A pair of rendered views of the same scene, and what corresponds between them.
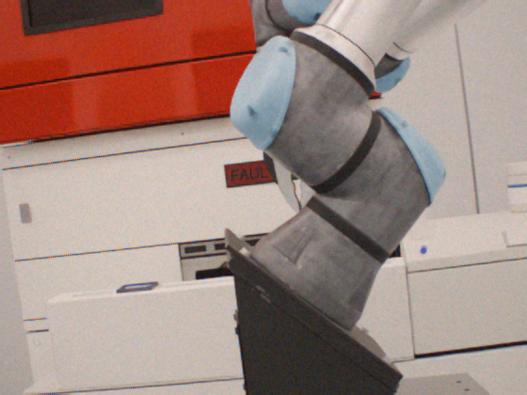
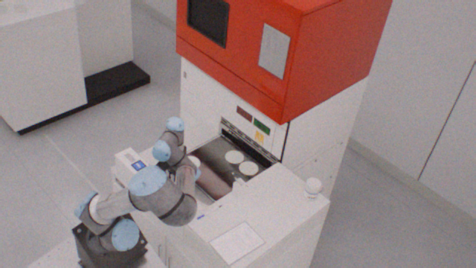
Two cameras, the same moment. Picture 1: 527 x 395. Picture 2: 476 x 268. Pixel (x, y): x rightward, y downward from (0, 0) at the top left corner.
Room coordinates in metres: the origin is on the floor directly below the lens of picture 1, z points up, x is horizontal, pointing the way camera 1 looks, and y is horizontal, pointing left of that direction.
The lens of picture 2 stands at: (0.61, -1.14, 2.67)
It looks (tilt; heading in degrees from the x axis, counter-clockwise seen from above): 40 degrees down; 36
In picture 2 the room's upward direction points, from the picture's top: 7 degrees clockwise
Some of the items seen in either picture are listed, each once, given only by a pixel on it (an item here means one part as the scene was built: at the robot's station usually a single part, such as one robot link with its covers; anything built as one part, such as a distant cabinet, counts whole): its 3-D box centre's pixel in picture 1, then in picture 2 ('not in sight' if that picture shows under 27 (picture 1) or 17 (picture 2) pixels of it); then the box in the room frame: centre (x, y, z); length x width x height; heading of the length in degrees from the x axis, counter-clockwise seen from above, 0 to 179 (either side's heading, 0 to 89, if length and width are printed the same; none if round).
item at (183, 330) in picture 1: (229, 325); (155, 191); (1.69, 0.07, 0.89); 0.55 x 0.09 x 0.14; 84
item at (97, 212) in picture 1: (198, 218); (227, 112); (2.29, 0.13, 1.02); 0.82 x 0.03 x 0.40; 84
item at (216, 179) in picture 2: not in sight; (219, 165); (2.04, -0.03, 0.90); 0.34 x 0.34 x 0.01; 84
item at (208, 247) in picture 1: (286, 239); (248, 138); (2.26, -0.04, 0.96); 0.44 x 0.01 x 0.02; 84
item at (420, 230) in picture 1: (416, 198); (239, 184); (1.91, -0.26, 1.03); 0.06 x 0.04 x 0.13; 174
